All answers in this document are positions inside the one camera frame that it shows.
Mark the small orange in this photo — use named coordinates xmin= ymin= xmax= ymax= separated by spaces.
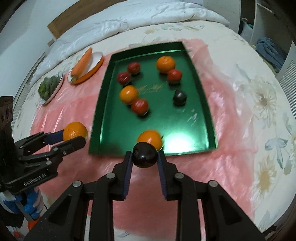
xmin=63 ymin=121 xmax=88 ymax=141

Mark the dark purple plum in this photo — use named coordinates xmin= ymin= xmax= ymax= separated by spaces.
xmin=132 ymin=142 xmax=158 ymax=168

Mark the blue white gloved hand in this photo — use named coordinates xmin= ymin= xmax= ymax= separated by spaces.
xmin=1 ymin=187 xmax=44 ymax=221

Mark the white patterned oval plate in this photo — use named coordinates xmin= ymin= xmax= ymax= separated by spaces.
xmin=38 ymin=72 xmax=64 ymax=105

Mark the green leafy vegetable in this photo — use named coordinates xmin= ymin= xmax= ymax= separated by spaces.
xmin=38 ymin=76 xmax=60 ymax=100

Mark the orange carrot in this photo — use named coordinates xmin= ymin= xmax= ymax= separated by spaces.
xmin=70 ymin=48 xmax=92 ymax=83

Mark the orange fruit in tray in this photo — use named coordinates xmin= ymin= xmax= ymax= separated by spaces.
xmin=119 ymin=85 xmax=138 ymax=105

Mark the orange fruit near tray front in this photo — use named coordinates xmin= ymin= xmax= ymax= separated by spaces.
xmin=137 ymin=130 xmax=163 ymax=151

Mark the red tomato in tray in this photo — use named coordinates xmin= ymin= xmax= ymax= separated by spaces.
xmin=130 ymin=98 xmax=149 ymax=115
xmin=117 ymin=71 xmax=130 ymax=85
xmin=127 ymin=62 xmax=140 ymax=75

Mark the orange rimmed white plate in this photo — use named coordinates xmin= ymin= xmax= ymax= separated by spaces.
xmin=67 ymin=52 xmax=104 ymax=85

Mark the floral bed sheet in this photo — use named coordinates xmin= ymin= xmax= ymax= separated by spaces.
xmin=13 ymin=21 xmax=295 ymax=239

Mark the green rectangular tray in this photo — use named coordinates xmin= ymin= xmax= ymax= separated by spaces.
xmin=89 ymin=42 xmax=218 ymax=156

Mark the dark plum in tray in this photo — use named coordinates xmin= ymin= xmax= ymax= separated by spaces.
xmin=173 ymin=89 xmax=187 ymax=106

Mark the wooden headboard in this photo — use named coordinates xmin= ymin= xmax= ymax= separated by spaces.
xmin=47 ymin=0 xmax=122 ymax=39

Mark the dark red plum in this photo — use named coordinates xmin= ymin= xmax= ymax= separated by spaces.
xmin=166 ymin=69 xmax=183 ymax=83

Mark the large orange mandarin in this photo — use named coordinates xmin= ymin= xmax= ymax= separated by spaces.
xmin=156 ymin=56 xmax=176 ymax=73

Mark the white folded duvet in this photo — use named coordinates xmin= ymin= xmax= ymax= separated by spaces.
xmin=30 ymin=1 xmax=229 ymax=86

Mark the blue folded towel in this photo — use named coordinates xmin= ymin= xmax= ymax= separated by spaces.
xmin=255 ymin=37 xmax=287 ymax=73

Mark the white shelf unit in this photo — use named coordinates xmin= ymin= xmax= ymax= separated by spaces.
xmin=239 ymin=1 xmax=295 ymax=81

